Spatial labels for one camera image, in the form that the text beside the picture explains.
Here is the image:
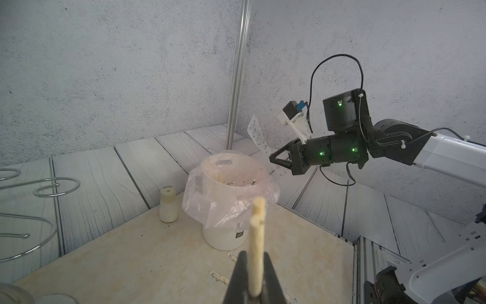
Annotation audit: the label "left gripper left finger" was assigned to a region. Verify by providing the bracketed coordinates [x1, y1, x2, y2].
[223, 252, 250, 304]

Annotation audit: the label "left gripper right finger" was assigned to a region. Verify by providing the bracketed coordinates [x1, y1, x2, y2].
[260, 252, 287, 304]

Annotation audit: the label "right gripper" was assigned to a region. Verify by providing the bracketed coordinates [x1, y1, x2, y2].
[269, 139, 309, 176]

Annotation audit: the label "clear plastic chopstick wrapper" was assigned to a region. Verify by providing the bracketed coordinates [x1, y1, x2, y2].
[247, 116, 278, 174]

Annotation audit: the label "disposable chopsticks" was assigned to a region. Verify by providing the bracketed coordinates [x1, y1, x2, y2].
[247, 197, 267, 298]

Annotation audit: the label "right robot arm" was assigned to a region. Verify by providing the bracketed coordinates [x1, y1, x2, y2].
[269, 89, 485, 303]

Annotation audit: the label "wrapped chopsticks on table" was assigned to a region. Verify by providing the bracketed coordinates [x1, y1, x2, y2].
[227, 253, 238, 262]
[210, 271, 230, 285]

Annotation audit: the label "white bucket with pink bag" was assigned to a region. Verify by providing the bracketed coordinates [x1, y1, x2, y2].
[182, 151, 280, 251]

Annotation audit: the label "small bottle with black cap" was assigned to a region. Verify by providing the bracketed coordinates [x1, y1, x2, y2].
[159, 186, 179, 223]

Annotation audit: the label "silver metal hook stand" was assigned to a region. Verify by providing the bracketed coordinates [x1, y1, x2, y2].
[0, 166, 81, 263]

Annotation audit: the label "cream plate with black spot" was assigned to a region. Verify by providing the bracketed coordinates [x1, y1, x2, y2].
[1, 283, 79, 304]

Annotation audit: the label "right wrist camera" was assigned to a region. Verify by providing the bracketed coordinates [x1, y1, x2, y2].
[277, 101, 311, 145]

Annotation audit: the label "right aluminium frame post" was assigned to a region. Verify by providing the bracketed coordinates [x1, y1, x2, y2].
[224, 0, 252, 150]

